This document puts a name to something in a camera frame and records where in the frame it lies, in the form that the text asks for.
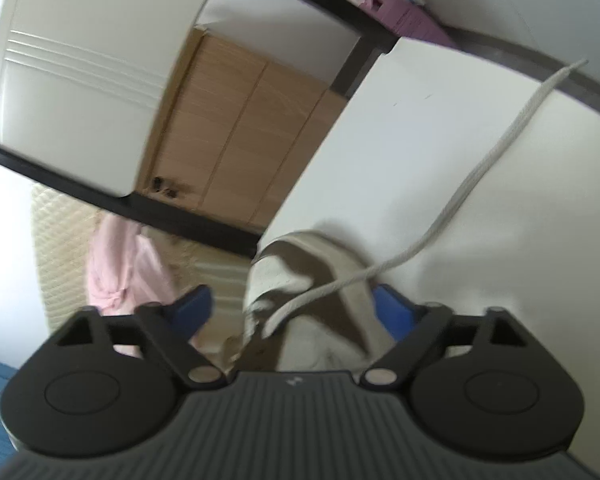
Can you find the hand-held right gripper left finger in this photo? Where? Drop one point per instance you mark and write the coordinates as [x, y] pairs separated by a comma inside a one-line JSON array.
[[192, 305]]

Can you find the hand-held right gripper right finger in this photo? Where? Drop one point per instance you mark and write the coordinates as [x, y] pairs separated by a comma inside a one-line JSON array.
[[395, 310]]

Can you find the white and brown shoe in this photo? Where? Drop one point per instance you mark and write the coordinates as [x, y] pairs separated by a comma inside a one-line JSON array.
[[310, 345]]

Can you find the white shoelace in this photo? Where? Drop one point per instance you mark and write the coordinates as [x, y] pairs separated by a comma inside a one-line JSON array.
[[480, 170]]

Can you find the cream bed skirt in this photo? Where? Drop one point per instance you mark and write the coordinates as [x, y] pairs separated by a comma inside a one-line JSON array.
[[215, 275]]

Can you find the cabinet keys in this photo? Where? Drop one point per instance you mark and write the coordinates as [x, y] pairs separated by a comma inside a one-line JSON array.
[[165, 187]]

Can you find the wooden bedside cabinet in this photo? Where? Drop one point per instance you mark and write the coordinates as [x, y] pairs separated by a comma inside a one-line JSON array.
[[240, 135]]

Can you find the pink cardboard box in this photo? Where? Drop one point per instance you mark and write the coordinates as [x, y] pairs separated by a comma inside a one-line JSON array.
[[405, 15]]

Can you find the white chair with black frame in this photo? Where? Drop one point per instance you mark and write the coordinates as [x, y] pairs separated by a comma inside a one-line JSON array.
[[80, 85]]

